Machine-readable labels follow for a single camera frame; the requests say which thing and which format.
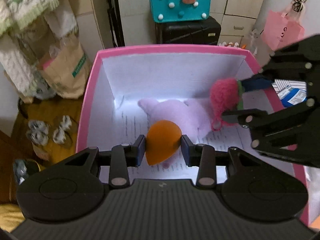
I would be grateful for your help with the red knitted strawberry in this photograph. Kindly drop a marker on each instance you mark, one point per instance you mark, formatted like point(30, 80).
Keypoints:
point(225, 95)

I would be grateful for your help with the pink paper bag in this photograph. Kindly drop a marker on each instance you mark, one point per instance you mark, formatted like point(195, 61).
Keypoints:
point(283, 28)

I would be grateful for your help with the black suitcase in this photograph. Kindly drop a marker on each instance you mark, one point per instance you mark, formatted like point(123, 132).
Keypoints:
point(205, 32)

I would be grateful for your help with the orange soft sponge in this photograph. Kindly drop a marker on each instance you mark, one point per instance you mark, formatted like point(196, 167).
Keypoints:
point(162, 141)

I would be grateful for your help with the brown paper bag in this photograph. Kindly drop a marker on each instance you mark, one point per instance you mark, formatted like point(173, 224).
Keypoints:
point(66, 67)

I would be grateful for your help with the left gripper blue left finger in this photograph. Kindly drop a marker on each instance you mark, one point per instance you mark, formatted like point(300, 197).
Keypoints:
point(122, 157)

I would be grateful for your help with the teal felt handbag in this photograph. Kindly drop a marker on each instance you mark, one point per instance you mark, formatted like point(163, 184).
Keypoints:
point(164, 11)

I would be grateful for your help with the beige wardrobe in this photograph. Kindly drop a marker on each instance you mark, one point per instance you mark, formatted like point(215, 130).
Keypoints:
point(139, 17)

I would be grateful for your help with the cream fluffy cardigan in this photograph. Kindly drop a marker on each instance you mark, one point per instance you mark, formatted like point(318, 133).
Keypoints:
point(28, 28)

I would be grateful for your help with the blue wet wipes pack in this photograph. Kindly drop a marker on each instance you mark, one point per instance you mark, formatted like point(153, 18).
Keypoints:
point(291, 96)

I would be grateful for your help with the fluffy slippers pair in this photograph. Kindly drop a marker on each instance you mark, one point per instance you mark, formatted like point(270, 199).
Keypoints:
point(40, 132)

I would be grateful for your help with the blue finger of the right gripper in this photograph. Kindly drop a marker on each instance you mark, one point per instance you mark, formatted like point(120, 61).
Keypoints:
point(240, 117)
point(256, 83)

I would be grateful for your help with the pink cardboard box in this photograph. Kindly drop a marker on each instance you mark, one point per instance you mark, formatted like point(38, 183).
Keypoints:
point(250, 191)

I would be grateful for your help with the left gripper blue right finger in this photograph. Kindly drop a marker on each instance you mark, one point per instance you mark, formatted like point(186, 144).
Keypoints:
point(202, 156)

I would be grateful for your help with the purple plush toy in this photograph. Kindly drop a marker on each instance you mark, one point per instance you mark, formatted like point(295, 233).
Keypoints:
point(192, 116)

